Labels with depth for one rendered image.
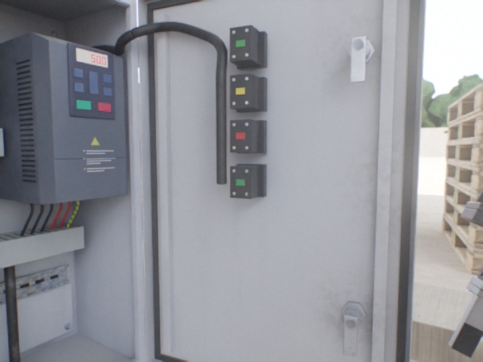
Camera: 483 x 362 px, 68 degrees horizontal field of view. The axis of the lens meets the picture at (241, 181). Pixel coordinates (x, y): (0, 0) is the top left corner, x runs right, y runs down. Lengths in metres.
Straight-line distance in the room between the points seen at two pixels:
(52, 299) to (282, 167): 0.49
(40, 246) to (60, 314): 0.17
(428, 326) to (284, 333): 1.13
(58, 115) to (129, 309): 0.34
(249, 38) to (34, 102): 0.29
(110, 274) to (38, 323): 0.15
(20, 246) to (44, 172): 0.15
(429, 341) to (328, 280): 1.18
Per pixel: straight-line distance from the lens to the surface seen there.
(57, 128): 0.53
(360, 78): 0.45
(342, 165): 0.49
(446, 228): 3.32
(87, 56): 0.57
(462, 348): 0.61
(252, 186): 0.47
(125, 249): 0.65
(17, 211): 0.70
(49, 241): 0.66
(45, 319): 0.77
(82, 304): 0.80
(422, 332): 1.67
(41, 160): 0.55
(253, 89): 0.47
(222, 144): 0.48
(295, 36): 0.52
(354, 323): 0.49
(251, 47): 0.48
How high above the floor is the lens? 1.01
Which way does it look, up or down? 5 degrees down
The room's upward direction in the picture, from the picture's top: straight up
